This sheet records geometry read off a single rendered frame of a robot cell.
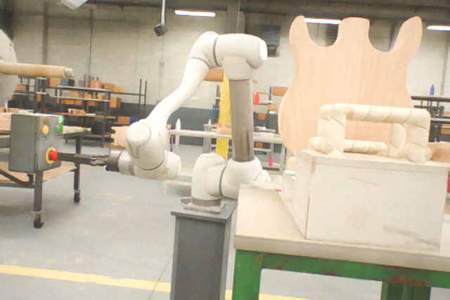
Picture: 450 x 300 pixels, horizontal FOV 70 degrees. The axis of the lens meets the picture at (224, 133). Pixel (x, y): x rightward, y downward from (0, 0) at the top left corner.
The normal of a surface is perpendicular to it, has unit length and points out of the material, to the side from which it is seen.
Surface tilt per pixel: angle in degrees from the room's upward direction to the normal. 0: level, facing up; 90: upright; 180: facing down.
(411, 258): 90
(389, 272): 90
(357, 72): 90
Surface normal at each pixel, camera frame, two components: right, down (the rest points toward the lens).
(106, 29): -0.07, 0.05
